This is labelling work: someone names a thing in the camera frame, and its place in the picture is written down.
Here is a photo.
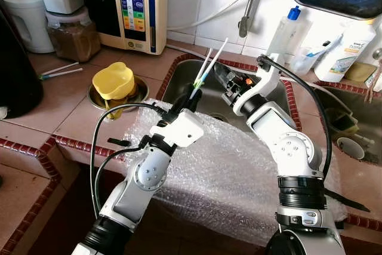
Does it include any white chopstick with green end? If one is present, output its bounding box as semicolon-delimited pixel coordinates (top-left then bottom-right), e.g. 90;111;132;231
192;37;230;99
190;48;214;97
41;67;84;81
39;62;80;76

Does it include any white plastic jug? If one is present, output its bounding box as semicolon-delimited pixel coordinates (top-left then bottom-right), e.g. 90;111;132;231
0;0;56;54

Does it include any beige water ioniser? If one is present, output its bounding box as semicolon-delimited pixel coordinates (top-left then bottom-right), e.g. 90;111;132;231
79;0;170;56

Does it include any dark cup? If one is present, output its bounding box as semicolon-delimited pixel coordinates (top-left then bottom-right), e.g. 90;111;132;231
325;107;360;137

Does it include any black kettle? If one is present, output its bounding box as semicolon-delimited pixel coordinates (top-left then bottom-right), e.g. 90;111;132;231
0;7;44;119

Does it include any white cup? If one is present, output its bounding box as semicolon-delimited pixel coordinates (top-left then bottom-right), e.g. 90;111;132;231
336;137;366;161

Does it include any yellow sponge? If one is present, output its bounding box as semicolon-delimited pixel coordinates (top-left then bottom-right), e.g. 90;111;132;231
345;61;378;87

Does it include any brown chopsticks bundle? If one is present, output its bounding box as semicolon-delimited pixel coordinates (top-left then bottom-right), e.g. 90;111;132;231
364;58;382;105

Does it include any small steel bowl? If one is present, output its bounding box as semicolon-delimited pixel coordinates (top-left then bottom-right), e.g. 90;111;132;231
88;75;150;114

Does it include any black tape strip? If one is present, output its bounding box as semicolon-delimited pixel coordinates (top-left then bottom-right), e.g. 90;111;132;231
325;222;348;232
107;138;133;148
322;188;372;213

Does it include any yellow plastic cup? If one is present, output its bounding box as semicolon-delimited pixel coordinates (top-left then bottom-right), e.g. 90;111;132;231
92;62;135;103

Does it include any stainless steel sink basin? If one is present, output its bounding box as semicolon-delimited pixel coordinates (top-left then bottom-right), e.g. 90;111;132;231
160;57;294;135
313;82;382;167

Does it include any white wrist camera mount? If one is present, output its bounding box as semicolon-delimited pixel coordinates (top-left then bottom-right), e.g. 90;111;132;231
149;108;205;148
232;57;282;118

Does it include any jar of brown powder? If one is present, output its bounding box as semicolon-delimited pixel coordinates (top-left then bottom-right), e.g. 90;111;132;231
46;6;102;63

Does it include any clear bubble wrap sheet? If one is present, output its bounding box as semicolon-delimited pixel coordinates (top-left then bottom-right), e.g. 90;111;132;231
122;96;348;248

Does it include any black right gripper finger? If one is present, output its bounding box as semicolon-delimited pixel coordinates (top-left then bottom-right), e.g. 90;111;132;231
212;62;235;88

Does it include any clear plastic cup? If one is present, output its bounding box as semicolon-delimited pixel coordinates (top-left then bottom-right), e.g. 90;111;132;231
289;45;326;76

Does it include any grey metal pipe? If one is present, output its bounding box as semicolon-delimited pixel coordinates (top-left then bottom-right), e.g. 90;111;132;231
239;0;264;39

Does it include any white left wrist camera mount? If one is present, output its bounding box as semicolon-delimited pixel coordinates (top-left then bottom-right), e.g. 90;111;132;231
149;108;205;148

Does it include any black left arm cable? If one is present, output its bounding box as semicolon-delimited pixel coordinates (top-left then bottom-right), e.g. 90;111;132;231
90;102;171;220

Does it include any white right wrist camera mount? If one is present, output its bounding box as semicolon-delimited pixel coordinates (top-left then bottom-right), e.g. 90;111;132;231
232;57;282;118

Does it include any blue white toothbrush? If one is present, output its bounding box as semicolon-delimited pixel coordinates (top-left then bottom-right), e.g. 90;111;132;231
304;34;345;60

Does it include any white dish soap bottle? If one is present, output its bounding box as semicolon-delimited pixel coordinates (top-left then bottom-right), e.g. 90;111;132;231
313;18;378;84

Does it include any clear bottle blue cap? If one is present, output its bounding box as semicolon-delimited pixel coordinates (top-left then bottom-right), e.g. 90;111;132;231
266;5;312;64

